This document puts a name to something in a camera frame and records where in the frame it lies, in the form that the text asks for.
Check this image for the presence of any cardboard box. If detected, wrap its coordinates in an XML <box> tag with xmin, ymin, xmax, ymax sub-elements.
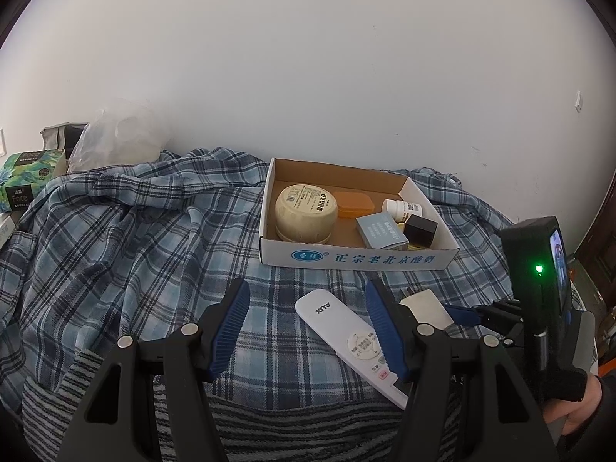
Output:
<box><xmin>258</xmin><ymin>157</ymin><xmax>460</xmax><ymax>269</ymax></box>

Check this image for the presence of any dark wooden door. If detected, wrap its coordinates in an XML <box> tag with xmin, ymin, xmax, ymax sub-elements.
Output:
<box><xmin>570</xmin><ymin>168</ymin><xmax>616</xmax><ymax>309</ymax></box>

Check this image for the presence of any white pill bottle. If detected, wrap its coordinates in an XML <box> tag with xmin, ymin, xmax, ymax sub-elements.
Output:
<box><xmin>382</xmin><ymin>199</ymin><xmax>423</xmax><ymax>224</ymax></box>

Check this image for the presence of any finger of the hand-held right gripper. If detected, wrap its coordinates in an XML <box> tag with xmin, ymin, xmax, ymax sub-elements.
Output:
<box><xmin>440</xmin><ymin>302</ymin><xmax>526</xmax><ymax>347</ymax></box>
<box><xmin>474</xmin><ymin>297</ymin><xmax>524</xmax><ymax>319</ymax></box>

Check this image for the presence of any blue plaid shirt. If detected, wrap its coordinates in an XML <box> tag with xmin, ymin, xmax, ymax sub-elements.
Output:
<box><xmin>0</xmin><ymin>147</ymin><xmax>518</xmax><ymax>410</ymax></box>

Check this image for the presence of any grey striped knit cloth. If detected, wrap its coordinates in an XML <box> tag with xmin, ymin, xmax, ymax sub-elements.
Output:
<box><xmin>10</xmin><ymin>346</ymin><xmax>419</xmax><ymax>462</ymax></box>

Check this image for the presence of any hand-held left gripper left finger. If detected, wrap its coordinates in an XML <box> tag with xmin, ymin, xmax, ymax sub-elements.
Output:
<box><xmin>57</xmin><ymin>279</ymin><xmax>252</xmax><ymax>462</ymax></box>

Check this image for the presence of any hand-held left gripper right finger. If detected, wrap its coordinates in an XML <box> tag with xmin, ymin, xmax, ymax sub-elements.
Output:
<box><xmin>364</xmin><ymin>279</ymin><xmax>561</xmax><ymax>462</ymax></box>

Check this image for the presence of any person's right hand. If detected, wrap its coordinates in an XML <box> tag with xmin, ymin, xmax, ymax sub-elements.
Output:
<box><xmin>541</xmin><ymin>376</ymin><xmax>606</xmax><ymax>437</ymax></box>

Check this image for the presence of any light blue small carton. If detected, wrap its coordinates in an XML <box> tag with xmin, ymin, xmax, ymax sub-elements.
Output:
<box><xmin>356</xmin><ymin>212</ymin><xmax>410</xmax><ymax>251</ymax></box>

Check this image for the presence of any green leaf-print tissue box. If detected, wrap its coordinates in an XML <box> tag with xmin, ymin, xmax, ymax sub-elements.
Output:
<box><xmin>0</xmin><ymin>149</ymin><xmax>67</xmax><ymax>213</ymax></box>

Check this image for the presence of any beige card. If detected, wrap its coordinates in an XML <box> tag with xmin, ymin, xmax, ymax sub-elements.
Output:
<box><xmin>398</xmin><ymin>290</ymin><xmax>454</xmax><ymax>334</ymax></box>

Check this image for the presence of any black cube box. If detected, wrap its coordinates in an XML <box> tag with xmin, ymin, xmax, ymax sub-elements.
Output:
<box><xmin>403</xmin><ymin>215</ymin><xmax>439</xmax><ymax>248</ymax></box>

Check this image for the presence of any clear plastic bag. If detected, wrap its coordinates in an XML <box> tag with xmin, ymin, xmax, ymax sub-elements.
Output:
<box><xmin>67</xmin><ymin>99</ymin><xmax>174</xmax><ymax>174</ymax></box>

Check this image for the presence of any grey fabric bag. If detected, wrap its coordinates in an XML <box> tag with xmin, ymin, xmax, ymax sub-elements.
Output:
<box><xmin>41</xmin><ymin>122</ymin><xmax>90</xmax><ymax>159</ymax></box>

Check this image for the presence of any cream round labelled container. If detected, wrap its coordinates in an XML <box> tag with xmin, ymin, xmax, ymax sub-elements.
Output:
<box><xmin>275</xmin><ymin>184</ymin><xmax>338</xmax><ymax>244</ymax></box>

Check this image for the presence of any white remote control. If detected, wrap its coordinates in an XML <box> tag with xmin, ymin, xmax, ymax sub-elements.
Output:
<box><xmin>295</xmin><ymin>289</ymin><xmax>410</xmax><ymax>411</ymax></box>

